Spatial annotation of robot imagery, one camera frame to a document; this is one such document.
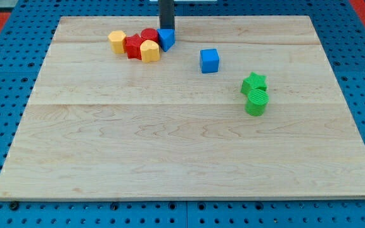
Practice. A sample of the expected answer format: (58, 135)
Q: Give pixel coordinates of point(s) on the light wooden board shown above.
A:
(99, 126)

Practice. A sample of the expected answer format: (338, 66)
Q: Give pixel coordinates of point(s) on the yellow heart block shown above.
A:
(150, 51)

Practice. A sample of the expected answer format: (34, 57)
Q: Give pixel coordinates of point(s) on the blue cube block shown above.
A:
(209, 60)

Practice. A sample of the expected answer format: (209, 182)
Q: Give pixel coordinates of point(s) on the green cylinder block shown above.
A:
(257, 101)

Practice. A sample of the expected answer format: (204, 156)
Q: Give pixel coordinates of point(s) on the green star block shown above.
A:
(253, 81)

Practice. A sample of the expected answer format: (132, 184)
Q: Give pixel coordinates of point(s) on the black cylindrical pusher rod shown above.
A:
(166, 14)

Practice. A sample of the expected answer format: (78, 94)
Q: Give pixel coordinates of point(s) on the yellow hexagon block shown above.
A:
(117, 41)

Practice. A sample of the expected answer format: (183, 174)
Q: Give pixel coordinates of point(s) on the red cylinder block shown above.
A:
(150, 34)

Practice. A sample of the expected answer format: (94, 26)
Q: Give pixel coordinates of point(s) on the blue triangle block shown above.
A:
(166, 38)

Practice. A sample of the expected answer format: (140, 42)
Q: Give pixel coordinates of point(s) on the red star block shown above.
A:
(132, 46)

